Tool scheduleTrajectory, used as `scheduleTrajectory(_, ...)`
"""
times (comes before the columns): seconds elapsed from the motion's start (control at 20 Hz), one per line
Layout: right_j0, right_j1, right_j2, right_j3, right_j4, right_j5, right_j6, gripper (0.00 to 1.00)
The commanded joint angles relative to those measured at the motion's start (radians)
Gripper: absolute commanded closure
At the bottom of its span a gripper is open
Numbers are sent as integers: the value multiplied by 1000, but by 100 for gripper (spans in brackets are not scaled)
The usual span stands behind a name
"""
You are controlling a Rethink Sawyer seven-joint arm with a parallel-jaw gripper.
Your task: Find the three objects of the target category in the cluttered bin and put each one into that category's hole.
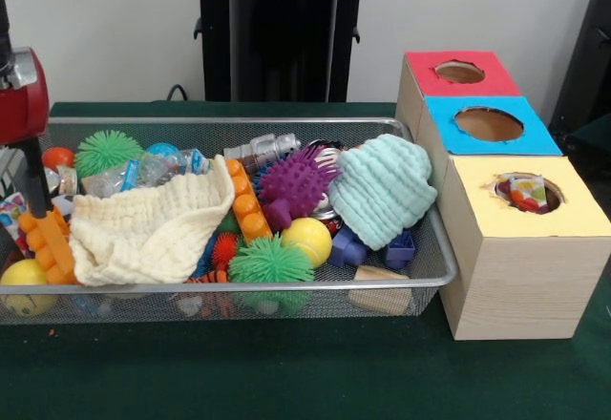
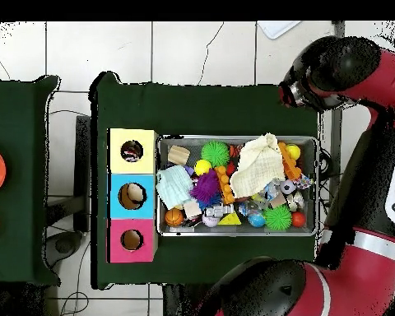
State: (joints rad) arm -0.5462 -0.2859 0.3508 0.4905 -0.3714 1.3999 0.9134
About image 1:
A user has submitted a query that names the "silver wire mesh bin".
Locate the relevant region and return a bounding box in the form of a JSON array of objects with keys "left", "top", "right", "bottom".
[{"left": 0, "top": 115, "right": 459, "bottom": 328}]

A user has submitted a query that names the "yellow plastic ball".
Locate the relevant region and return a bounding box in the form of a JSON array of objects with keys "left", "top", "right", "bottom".
[{"left": 280, "top": 217, "right": 333, "bottom": 268}]

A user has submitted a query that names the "purple spiky rubber toy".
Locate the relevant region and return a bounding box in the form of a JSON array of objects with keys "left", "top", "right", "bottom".
[{"left": 255, "top": 143, "right": 343, "bottom": 230}]

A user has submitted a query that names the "cream knitted cloth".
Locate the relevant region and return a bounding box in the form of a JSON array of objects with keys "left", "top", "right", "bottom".
[{"left": 69, "top": 155, "right": 236, "bottom": 287}]

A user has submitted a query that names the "green spiky rubber ball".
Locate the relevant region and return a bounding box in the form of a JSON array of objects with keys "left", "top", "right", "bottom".
[
  {"left": 227, "top": 234, "right": 316, "bottom": 285},
  {"left": 74, "top": 129, "right": 144, "bottom": 180}
]

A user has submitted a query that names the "wooden box with three holes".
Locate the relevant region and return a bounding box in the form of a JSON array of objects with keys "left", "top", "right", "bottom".
[{"left": 394, "top": 50, "right": 611, "bottom": 343}]

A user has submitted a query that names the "colourful dotted cloth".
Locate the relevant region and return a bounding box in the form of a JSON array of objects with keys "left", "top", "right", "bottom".
[
  {"left": 0, "top": 193, "right": 32, "bottom": 254},
  {"left": 495, "top": 175, "right": 549, "bottom": 212}
]

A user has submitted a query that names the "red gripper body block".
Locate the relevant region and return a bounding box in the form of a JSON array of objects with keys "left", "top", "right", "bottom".
[{"left": 0, "top": 47, "right": 51, "bottom": 147}]

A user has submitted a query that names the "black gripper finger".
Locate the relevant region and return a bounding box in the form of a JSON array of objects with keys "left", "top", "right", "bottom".
[{"left": 21, "top": 137, "right": 54, "bottom": 219}]

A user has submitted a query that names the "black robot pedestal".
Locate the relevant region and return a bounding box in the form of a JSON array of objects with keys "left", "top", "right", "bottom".
[{"left": 183, "top": 0, "right": 386, "bottom": 104}]

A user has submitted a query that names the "plain wooden wedge block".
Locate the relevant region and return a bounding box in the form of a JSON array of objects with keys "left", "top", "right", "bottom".
[{"left": 347, "top": 264, "right": 412, "bottom": 316}]

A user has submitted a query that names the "orange toy building brick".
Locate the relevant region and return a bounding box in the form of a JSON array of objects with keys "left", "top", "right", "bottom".
[
  {"left": 224, "top": 157, "right": 273, "bottom": 244},
  {"left": 18, "top": 204, "right": 77, "bottom": 286}
]

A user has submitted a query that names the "mint green knitted cloth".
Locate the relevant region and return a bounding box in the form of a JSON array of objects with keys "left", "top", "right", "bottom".
[{"left": 327, "top": 133, "right": 439, "bottom": 252}]

